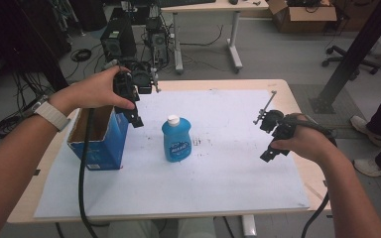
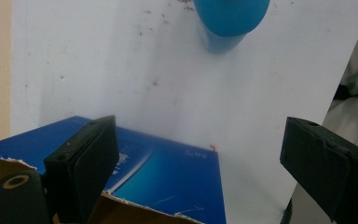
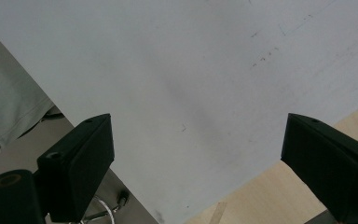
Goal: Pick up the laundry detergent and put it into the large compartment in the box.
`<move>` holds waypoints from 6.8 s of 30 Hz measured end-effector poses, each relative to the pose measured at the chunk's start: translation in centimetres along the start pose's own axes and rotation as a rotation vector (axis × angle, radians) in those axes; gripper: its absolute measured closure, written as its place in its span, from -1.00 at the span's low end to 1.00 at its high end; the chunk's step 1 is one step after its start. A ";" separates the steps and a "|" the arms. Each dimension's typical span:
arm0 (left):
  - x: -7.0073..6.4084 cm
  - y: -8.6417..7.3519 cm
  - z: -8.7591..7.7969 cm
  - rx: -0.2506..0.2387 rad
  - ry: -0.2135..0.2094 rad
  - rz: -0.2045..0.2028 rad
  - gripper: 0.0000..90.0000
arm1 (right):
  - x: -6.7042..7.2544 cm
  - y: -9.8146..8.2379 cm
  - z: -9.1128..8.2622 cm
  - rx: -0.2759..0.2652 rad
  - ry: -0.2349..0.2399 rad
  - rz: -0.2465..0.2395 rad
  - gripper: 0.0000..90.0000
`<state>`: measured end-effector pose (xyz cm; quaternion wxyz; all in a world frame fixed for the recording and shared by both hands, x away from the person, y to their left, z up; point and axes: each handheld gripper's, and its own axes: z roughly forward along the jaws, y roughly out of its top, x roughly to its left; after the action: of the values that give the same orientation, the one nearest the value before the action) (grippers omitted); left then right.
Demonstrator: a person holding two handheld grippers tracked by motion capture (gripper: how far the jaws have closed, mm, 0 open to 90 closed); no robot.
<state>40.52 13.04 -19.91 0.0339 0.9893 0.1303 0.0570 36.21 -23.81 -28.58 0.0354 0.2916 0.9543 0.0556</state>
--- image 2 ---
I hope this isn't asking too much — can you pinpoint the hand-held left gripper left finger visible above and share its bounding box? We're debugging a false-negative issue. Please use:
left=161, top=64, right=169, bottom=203
left=43, top=115, right=120, bottom=224

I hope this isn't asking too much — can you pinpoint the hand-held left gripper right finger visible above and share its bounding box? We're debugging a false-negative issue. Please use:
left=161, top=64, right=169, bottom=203
left=280, top=116, right=358, bottom=224

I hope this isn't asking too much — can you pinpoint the blue cardboard box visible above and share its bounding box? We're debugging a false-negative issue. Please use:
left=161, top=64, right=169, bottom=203
left=0, top=115, right=227, bottom=224

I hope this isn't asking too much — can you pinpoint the blue cylinder bottle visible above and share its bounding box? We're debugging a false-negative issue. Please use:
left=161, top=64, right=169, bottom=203
left=193, top=0, right=271, bottom=54

